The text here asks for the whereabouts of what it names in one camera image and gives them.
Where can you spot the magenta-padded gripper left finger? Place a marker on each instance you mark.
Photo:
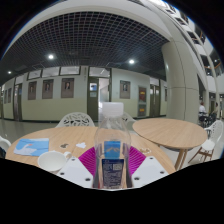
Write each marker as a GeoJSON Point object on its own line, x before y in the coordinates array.
{"type": "Point", "coordinates": [75, 171]}

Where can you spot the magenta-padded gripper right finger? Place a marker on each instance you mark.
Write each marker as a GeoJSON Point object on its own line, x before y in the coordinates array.
{"type": "Point", "coordinates": [148, 170]}

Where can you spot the clear plastic water bottle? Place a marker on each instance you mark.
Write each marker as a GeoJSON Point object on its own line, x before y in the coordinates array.
{"type": "Point", "coordinates": [112, 143]}

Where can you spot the white ceramic mug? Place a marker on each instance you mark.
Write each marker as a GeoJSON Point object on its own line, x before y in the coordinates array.
{"type": "Point", "coordinates": [51, 161]}

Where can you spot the dark star-shaped paper cutout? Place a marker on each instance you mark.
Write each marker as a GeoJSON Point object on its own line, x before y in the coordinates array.
{"type": "Point", "coordinates": [64, 145]}

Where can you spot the round wooden table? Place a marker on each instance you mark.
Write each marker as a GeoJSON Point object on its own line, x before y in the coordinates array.
{"type": "Point", "coordinates": [170, 131]}

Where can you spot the dark green door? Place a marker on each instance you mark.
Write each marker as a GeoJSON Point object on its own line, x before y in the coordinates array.
{"type": "Point", "coordinates": [92, 106]}

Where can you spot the black bag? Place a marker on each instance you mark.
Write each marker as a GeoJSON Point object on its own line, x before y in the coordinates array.
{"type": "Point", "coordinates": [1, 153]}

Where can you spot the person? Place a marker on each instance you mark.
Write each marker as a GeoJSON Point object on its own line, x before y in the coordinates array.
{"type": "Point", "coordinates": [202, 110]}

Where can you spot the round ceiling lights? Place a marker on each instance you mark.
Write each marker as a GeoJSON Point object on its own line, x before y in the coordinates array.
{"type": "Point", "coordinates": [50, 56]}

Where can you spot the row of framed wall portraits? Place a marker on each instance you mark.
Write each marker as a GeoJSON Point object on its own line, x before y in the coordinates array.
{"type": "Point", "coordinates": [67, 87]}

